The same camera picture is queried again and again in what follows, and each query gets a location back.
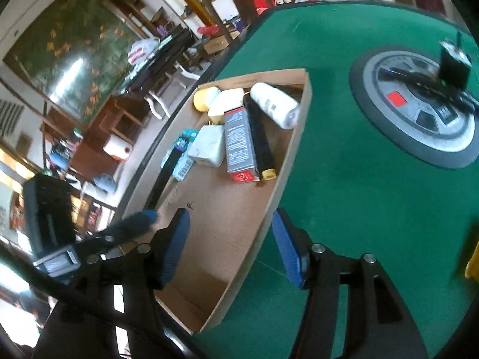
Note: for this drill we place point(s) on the white square charger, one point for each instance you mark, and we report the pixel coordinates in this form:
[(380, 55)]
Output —
[(209, 147)]

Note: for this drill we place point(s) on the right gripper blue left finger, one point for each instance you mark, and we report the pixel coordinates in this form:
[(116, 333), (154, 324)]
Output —
[(178, 231)]

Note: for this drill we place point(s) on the teal cartoon tissue pack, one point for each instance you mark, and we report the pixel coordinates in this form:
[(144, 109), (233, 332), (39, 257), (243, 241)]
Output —
[(184, 164)]

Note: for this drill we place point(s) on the round grey table console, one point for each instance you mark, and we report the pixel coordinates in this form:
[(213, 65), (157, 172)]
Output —
[(420, 121)]

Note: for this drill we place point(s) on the black marker yellow cap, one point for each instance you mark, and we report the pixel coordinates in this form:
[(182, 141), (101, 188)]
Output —
[(264, 157)]

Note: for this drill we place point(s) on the black marker green cap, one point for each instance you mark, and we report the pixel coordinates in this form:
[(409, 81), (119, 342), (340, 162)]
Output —
[(462, 99)]

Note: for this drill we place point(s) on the green floral wall painting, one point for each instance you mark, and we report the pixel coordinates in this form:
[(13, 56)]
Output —
[(75, 53)]

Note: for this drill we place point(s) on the orange snack packet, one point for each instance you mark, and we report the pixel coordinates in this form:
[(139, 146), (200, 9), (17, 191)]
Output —
[(472, 267)]

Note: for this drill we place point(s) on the cardboard tray box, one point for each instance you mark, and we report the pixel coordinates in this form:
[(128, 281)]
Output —
[(229, 220)]

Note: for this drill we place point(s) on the black electric motor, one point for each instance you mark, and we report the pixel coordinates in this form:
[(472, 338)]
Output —
[(454, 65)]

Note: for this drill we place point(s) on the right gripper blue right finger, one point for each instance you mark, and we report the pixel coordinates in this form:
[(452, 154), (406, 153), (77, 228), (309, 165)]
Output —
[(293, 245)]

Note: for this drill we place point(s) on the large white pill bottle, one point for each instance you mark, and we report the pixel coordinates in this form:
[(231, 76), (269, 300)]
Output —
[(279, 106)]

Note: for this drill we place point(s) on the white red plastic bag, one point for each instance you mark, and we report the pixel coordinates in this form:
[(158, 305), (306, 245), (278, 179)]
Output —
[(141, 49)]

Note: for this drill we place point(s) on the black folding side table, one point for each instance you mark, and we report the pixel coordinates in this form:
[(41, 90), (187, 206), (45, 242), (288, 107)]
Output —
[(140, 83)]

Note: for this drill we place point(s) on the long black marker purple cap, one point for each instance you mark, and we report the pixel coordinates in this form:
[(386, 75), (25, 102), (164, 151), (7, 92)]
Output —
[(163, 178)]

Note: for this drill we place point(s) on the grey red slim box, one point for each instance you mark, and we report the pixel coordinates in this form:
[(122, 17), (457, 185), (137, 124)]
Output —
[(240, 155)]

